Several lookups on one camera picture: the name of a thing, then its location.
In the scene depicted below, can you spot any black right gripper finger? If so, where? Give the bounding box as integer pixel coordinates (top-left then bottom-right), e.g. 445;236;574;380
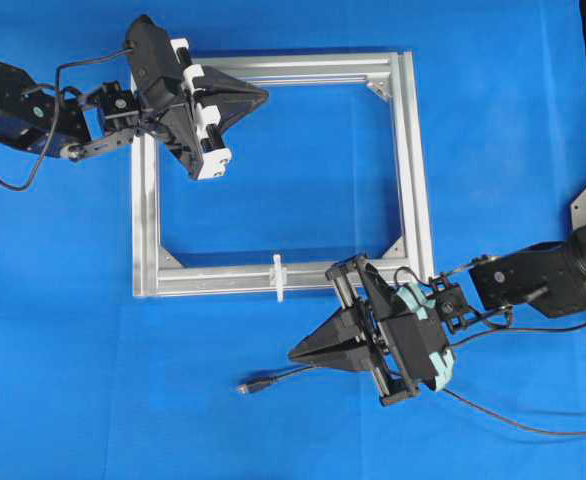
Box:
288;306;368;358
289;345;373;372

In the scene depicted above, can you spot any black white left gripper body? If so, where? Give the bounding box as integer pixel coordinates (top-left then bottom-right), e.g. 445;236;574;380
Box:
124;15;232;180

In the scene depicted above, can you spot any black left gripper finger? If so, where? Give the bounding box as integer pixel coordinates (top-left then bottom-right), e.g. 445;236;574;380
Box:
200;94;269;134
192;65;269;103

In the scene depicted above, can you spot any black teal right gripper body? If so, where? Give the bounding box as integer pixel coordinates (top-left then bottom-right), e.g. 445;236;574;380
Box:
326;255;455;406

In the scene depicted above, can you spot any black USB cable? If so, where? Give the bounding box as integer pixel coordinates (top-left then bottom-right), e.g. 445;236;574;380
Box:
236;363;586;435

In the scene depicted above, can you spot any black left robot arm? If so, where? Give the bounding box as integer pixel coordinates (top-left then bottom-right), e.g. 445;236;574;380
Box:
0;15;269;180

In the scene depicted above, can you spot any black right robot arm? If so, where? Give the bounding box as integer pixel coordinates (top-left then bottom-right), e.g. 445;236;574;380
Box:
288;225;586;405

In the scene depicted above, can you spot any white zip tie loop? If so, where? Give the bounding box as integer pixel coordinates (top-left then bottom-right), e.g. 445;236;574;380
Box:
269;254;287;303

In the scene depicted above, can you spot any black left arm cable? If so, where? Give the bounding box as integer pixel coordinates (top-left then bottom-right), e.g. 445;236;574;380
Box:
0;47;135;192

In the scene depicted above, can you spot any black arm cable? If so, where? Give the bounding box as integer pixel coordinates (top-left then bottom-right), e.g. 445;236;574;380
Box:
395;266;586;350
0;47;135;192

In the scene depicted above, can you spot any silver aluminium extrusion frame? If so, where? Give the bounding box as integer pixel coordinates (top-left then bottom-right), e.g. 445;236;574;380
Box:
130;52;434;298

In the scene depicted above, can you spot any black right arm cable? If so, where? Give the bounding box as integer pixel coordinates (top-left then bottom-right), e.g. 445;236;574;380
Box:
395;266;586;350

